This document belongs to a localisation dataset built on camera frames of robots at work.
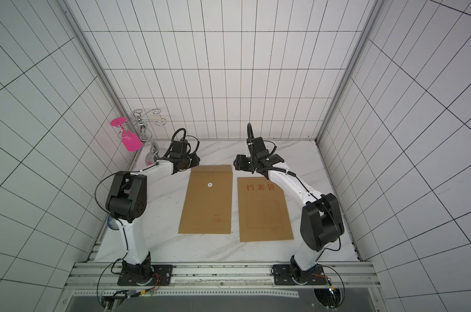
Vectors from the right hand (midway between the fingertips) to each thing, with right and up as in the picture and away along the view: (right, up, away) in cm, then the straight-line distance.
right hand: (241, 158), depth 88 cm
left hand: (-23, -2, +14) cm, 27 cm away
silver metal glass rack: (-47, +12, +4) cm, 49 cm away
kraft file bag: (-16, -24, +4) cm, 29 cm away
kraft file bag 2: (+10, -26, +2) cm, 28 cm away
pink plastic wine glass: (-57, +8, +10) cm, 58 cm away
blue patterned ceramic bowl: (-57, -29, -5) cm, 64 cm away
